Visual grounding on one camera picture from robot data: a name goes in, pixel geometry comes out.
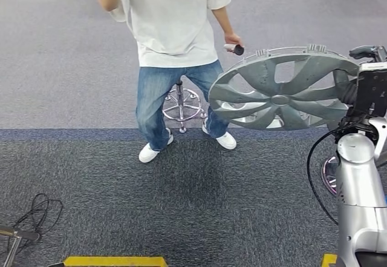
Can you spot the round chrome floor base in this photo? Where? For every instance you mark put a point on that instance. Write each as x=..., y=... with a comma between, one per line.
x=330, y=175

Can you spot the white and black handheld controller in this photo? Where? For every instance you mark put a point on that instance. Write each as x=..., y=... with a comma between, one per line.
x=237, y=49

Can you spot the silver wheel hubcap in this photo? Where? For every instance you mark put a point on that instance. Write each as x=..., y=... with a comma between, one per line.
x=281, y=98

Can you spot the chrome stool base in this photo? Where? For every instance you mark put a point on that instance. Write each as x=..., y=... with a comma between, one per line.
x=181, y=106

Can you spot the person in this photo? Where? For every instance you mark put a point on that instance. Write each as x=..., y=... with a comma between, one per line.
x=172, y=24

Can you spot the yellow floor tape outline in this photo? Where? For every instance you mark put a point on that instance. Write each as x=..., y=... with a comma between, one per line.
x=115, y=262

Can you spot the person's left forearm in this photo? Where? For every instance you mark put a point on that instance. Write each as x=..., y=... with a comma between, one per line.
x=223, y=20

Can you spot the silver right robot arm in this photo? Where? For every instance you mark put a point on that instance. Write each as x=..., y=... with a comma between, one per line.
x=360, y=201

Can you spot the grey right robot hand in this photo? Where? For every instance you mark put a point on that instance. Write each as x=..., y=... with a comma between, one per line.
x=345, y=90

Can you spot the person's left hand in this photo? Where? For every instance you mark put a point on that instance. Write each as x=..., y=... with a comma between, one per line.
x=231, y=38

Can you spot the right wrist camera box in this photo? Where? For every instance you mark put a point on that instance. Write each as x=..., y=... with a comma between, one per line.
x=372, y=90

